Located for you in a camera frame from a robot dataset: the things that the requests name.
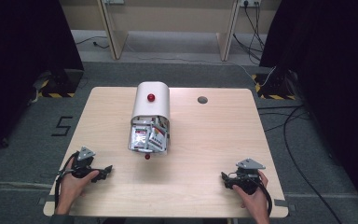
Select white power strip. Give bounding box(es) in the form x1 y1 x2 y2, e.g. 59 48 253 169
240 0 263 8

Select person's left hand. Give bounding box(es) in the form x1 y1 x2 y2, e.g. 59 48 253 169
56 160 101 205

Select stand base with hazard tape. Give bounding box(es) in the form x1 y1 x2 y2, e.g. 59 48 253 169
251 68 296 101
32 68 85 99

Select white box with red knobs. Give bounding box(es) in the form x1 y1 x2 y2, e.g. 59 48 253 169
127 81 172 161

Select black floor cable with plug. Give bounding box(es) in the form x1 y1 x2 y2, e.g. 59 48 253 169
75 35 110 49

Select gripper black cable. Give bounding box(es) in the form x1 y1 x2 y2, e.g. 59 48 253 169
53 150 81 210
245 175 274 217

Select pile of red white packets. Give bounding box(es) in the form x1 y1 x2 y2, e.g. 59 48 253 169
130 115 170 153

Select black cables at power strip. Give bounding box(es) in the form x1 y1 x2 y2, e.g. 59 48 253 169
232 2 267 63

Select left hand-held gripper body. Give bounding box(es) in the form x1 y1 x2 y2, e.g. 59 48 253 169
71 147 103 180

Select black floor cables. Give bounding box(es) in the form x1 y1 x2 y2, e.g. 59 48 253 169
256 105 344 224

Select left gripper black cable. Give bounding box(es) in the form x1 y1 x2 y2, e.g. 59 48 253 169
53 150 81 210

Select white floor cable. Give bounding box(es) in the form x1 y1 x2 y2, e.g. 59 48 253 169
127 43 278 88

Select black curtain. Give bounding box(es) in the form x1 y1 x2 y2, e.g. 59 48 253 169
0 0 85 161
258 0 358 220

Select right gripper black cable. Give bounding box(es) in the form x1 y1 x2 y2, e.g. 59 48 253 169
245 175 274 217

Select person's right hand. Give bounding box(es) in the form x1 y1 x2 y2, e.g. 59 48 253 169
231 170 271 213

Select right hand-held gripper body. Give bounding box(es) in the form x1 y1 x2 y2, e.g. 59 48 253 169
233 158 267 196

